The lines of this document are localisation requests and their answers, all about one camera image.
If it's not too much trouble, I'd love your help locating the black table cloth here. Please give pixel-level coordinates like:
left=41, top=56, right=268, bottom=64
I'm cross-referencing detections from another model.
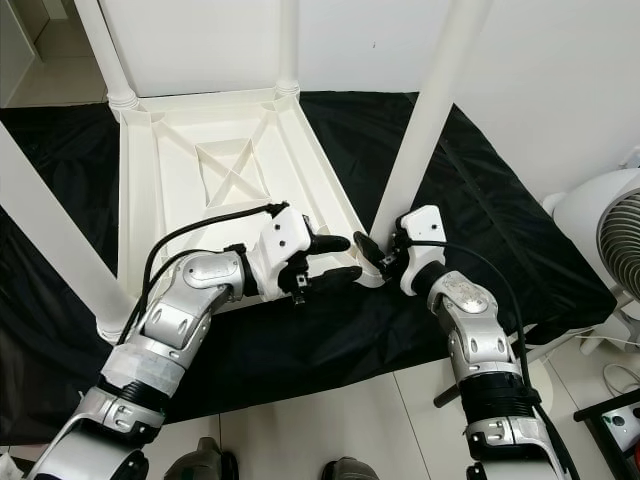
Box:
left=0, top=90, right=617, bottom=447

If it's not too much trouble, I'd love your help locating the black metal frame bar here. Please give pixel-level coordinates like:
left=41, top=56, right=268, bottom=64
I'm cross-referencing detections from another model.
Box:
left=434, top=384, right=467, bottom=410

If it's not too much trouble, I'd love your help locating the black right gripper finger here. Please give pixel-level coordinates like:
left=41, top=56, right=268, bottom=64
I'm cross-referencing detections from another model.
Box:
left=351, top=230, right=390, bottom=274

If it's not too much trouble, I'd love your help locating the white plastic table top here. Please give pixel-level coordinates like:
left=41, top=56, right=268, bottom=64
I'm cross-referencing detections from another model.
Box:
left=114, top=87, right=388, bottom=342

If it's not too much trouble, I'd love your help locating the white crumpled plastic sheet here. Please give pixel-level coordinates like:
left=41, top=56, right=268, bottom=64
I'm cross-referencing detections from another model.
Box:
left=0, top=455, right=27, bottom=480

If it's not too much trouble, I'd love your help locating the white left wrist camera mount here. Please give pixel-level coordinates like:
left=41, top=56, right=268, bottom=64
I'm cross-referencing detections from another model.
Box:
left=247, top=204, right=312, bottom=300

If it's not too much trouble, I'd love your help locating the grey robot right leg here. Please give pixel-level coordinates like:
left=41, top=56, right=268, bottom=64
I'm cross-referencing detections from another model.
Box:
left=321, top=456, right=383, bottom=480

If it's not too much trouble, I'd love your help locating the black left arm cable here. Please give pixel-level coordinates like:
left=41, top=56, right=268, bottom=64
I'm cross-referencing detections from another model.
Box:
left=139, top=201, right=290, bottom=337

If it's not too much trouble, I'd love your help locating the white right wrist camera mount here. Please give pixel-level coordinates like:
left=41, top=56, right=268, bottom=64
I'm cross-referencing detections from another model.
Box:
left=397, top=204, right=450, bottom=297

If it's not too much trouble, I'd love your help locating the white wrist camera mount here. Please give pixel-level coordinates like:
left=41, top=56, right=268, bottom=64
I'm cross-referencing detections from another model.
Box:
left=397, top=204, right=450, bottom=297
left=247, top=204, right=312, bottom=300

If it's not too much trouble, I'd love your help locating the white electric fan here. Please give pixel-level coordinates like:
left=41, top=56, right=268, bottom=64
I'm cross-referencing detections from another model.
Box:
left=542, top=167, right=640, bottom=333

